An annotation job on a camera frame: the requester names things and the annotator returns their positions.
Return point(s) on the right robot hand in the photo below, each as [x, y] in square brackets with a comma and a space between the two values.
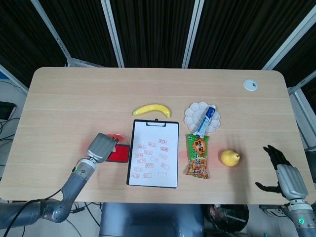
[292, 181]

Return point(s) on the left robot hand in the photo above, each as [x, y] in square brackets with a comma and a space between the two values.
[101, 148]

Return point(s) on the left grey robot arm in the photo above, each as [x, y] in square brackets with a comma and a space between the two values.
[74, 182]

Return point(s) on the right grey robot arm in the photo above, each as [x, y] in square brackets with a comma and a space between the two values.
[302, 219]

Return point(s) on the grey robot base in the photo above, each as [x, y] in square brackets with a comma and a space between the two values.
[148, 222]

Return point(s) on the red ink pad case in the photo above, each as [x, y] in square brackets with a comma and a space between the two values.
[122, 154]

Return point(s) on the yellow banana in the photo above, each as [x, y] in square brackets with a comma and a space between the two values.
[150, 108]

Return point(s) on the yellow pear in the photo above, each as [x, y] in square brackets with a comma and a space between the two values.
[229, 158]

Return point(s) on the black waste bin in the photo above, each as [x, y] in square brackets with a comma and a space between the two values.
[234, 217]

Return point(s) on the green snack bag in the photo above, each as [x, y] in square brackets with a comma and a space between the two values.
[197, 153]

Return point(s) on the white flower palette dish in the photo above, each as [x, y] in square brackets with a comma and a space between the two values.
[193, 118]

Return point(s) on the black box device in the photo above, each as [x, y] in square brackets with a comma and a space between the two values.
[6, 111]

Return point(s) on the blue white tube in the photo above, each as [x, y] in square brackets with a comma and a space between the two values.
[206, 121]

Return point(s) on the aluminium frame post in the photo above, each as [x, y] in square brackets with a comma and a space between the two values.
[193, 34]
[53, 34]
[288, 42]
[113, 34]

